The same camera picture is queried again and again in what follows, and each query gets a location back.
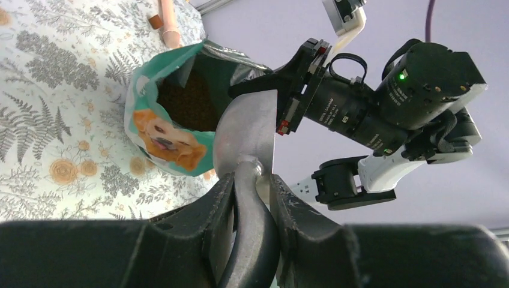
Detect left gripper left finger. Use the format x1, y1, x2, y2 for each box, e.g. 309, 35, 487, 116
1, 174, 233, 287

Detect green silver pet food bag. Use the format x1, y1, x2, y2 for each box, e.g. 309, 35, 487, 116
124, 40, 271, 176

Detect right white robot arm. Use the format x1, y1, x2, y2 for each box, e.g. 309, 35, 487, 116
229, 38, 487, 211

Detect metal scissors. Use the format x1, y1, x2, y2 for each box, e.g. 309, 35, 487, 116
212, 90, 280, 287

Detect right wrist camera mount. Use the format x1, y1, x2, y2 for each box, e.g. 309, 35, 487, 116
322, 0, 367, 57

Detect brown kibble in bag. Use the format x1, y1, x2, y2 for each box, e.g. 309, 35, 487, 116
157, 71, 218, 131

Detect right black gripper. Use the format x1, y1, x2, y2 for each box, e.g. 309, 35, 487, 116
228, 38, 331, 135

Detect pink cylinder toy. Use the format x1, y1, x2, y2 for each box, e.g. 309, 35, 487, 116
160, 0, 181, 49

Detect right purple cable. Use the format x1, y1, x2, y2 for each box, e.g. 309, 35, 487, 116
424, 0, 436, 43

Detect brown small block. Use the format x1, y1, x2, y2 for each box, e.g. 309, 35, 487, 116
148, 14, 164, 30

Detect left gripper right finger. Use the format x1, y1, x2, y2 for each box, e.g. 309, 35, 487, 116
270, 175, 508, 288

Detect floral table mat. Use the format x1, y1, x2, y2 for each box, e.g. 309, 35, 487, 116
1, 0, 217, 221

